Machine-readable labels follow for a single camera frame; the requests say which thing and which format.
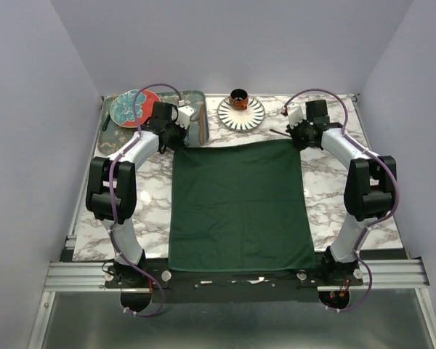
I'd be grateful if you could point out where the dark green cloth napkin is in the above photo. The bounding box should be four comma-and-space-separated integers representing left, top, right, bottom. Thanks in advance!
168, 140, 315, 272

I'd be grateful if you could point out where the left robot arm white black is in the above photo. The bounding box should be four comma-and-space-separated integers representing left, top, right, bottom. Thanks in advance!
86, 100, 197, 287

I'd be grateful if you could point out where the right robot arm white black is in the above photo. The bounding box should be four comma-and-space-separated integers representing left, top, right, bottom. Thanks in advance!
283, 100, 397, 285

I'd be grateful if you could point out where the black spoon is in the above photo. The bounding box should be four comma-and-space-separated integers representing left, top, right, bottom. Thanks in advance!
269, 129, 291, 137

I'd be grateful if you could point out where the brown wooden knife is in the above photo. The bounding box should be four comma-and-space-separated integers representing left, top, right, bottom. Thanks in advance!
198, 105, 209, 145

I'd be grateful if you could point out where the red and teal plate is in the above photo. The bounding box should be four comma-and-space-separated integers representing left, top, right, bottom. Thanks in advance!
109, 89, 161, 128

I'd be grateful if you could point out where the white striped saucer plate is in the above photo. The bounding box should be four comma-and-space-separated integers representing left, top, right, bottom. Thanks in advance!
217, 97, 266, 132

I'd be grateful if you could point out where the floral teal serving tray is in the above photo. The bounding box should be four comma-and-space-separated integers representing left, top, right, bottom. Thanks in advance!
97, 90, 209, 156

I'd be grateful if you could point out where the brown glazed cup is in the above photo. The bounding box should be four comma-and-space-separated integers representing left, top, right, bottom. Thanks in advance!
229, 89, 249, 111

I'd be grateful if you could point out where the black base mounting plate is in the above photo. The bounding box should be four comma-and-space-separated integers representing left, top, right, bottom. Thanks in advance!
102, 257, 365, 306

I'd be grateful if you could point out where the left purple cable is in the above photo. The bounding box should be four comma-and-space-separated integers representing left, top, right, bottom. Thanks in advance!
108, 83, 185, 318

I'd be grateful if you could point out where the purple cable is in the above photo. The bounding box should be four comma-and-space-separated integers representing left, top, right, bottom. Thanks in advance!
108, 83, 185, 318
283, 87, 400, 313

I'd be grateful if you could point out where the green handled utensil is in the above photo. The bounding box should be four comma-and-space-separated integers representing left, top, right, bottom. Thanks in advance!
102, 113, 111, 132

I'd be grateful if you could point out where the aluminium frame rail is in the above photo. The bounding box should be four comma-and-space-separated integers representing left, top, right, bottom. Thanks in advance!
28, 259, 436, 348

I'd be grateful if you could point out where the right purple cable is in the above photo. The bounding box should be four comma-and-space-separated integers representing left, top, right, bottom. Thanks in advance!
283, 87, 400, 313

